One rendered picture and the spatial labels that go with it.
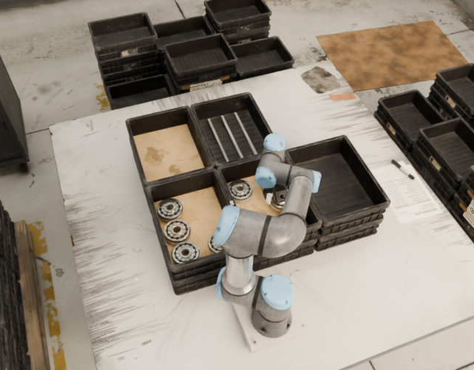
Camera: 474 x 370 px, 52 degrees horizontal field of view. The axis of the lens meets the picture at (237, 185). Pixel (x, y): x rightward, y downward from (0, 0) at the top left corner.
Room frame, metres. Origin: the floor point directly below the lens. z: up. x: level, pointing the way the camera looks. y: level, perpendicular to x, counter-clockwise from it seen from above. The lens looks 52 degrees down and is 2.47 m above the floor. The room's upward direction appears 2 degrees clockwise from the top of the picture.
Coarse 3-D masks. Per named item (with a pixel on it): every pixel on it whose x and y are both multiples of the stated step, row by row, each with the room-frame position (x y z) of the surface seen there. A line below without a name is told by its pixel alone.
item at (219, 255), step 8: (184, 176) 1.25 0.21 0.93; (192, 176) 1.26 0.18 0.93; (216, 176) 1.26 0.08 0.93; (152, 184) 1.21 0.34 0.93; (160, 184) 1.21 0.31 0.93; (224, 192) 1.18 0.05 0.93; (152, 200) 1.13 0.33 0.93; (152, 208) 1.09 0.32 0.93; (160, 224) 1.02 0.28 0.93; (160, 232) 0.98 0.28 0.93; (168, 256) 0.88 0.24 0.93; (208, 256) 0.89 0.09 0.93; (216, 256) 0.89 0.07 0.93; (224, 256) 0.90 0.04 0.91; (168, 264) 0.85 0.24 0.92; (176, 264) 0.85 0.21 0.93; (184, 264) 0.85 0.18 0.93; (192, 264) 0.86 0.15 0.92
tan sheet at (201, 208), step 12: (192, 192) 1.25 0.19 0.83; (204, 192) 1.25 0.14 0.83; (156, 204) 1.18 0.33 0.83; (192, 204) 1.19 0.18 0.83; (204, 204) 1.19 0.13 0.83; (216, 204) 1.19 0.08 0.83; (192, 216) 1.13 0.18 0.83; (204, 216) 1.13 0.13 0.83; (216, 216) 1.13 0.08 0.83; (192, 228) 1.07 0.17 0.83; (204, 228) 1.07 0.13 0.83; (192, 240) 1.01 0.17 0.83; (204, 240) 1.02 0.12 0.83; (204, 252) 0.96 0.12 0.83
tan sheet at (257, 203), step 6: (246, 180) 1.32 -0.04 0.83; (252, 180) 1.33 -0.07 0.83; (258, 186) 1.29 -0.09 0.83; (252, 192) 1.26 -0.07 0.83; (258, 192) 1.26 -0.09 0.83; (252, 198) 1.23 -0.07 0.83; (258, 198) 1.23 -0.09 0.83; (240, 204) 1.19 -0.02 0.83; (246, 204) 1.20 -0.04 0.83; (252, 204) 1.20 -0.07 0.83; (258, 204) 1.20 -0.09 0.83; (264, 204) 1.20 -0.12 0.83; (252, 210) 1.17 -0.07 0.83; (258, 210) 1.17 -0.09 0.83; (264, 210) 1.17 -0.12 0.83; (270, 210) 1.17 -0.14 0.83; (276, 216) 1.14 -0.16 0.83
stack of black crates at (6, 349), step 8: (0, 328) 0.76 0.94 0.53; (0, 336) 0.72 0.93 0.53; (8, 336) 0.75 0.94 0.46; (0, 344) 0.68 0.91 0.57; (8, 344) 0.71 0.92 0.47; (16, 344) 0.75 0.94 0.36; (0, 352) 0.64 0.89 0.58; (8, 352) 0.68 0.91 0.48; (16, 352) 0.71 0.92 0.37; (24, 352) 0.76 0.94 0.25; (0, 360) 0.61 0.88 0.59; (8, 360) 0.64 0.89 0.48; (16, 360) 0.68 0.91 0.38; (24, 360) 0.72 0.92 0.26; (0, 368) 0.58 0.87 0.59; (8, 368) 0.61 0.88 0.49; (16, 368) 0.65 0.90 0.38; (24, 368) 0.68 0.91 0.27
